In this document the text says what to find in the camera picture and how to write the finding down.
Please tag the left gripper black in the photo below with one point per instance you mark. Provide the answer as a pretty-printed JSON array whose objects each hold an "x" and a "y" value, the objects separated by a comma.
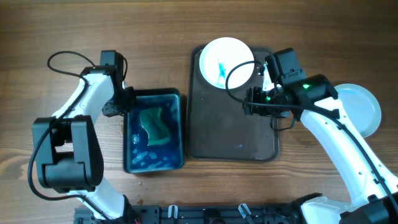
[{"x": 109, "y": 111}]

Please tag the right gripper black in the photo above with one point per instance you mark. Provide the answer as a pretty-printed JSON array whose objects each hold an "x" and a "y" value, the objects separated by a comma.
[{"x": 252, "y": 109}]

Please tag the green yellow sponge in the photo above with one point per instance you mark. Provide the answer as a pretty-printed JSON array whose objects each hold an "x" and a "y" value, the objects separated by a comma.
[{"x": 151, "y": 121}]

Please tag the white plate blue stain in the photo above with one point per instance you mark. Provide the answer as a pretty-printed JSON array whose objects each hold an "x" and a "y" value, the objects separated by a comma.
[{"x": 226, "y": 61}]

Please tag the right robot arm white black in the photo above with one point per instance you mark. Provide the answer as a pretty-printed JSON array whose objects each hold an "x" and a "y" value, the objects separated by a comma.
[{"x": 372, "y": 186}]

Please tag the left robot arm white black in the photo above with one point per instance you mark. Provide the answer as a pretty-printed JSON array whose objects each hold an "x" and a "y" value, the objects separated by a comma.
[{"x": 67, "y": 161}]

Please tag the black tray with blue water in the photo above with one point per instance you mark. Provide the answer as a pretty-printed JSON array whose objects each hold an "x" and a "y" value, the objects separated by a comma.
[{"x": 138, "y": 157}]

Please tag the brown serving tray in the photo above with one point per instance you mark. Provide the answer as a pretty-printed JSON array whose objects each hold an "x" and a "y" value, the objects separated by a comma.
[{"x": 217, "y": 127}]

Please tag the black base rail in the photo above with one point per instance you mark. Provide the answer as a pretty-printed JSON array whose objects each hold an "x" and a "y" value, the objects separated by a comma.
[{"x": 270, "y": 213}]

